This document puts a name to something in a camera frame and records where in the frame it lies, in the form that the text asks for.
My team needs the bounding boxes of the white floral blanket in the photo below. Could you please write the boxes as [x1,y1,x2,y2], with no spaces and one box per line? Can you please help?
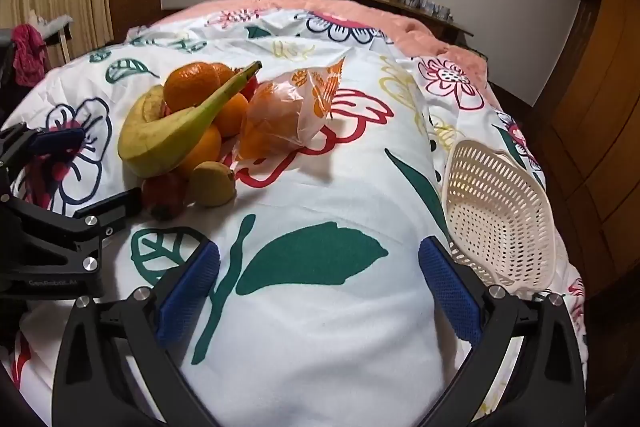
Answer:
[0,4,588,427]

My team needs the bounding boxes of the pink blanket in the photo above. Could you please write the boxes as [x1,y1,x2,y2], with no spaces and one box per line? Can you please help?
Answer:
[150,0,488,92]

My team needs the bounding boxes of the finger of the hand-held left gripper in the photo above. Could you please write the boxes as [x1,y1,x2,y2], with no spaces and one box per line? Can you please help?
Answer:
[0,122,87,168]
[74,187,144,239]

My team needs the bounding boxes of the wooden headboard shelf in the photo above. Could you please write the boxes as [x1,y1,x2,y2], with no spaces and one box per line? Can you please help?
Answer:
[273,0,474,42]

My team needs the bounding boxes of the cream plastic colander basket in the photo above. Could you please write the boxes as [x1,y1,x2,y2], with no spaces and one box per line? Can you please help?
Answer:
[442,140,557,292]

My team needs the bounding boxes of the small yellow banana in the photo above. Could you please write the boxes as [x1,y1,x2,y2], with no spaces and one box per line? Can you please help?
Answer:
[122,84,168,128]

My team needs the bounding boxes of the red apple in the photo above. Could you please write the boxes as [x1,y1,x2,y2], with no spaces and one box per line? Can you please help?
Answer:
[141,172,187,222]
[239,74,260,102]

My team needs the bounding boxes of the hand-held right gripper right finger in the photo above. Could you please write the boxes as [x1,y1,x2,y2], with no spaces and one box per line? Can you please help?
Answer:
[417,236,587,427]

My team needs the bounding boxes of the white rack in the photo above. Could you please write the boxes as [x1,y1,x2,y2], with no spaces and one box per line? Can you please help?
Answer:
[27,9,76,58]

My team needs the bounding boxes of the large yellow-green banana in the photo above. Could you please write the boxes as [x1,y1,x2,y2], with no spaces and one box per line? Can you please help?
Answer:
[118,61,263,178]

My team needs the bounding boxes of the plastic bag of oranges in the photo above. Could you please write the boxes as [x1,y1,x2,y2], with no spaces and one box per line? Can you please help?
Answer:
[231,57,347,168]

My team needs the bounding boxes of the red cloth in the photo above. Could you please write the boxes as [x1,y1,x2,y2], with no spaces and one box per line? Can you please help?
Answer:
[11,24,51,88]

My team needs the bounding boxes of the brown wooden wardrobe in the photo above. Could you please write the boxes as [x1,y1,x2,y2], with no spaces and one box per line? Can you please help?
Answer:
[487,0,640,303]

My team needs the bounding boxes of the brown kiwi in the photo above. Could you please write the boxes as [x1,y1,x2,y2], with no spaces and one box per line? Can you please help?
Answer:
[186,162,237,208]

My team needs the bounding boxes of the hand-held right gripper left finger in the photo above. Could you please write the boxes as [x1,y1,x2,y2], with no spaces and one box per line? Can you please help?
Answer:
[52,241,223,427]

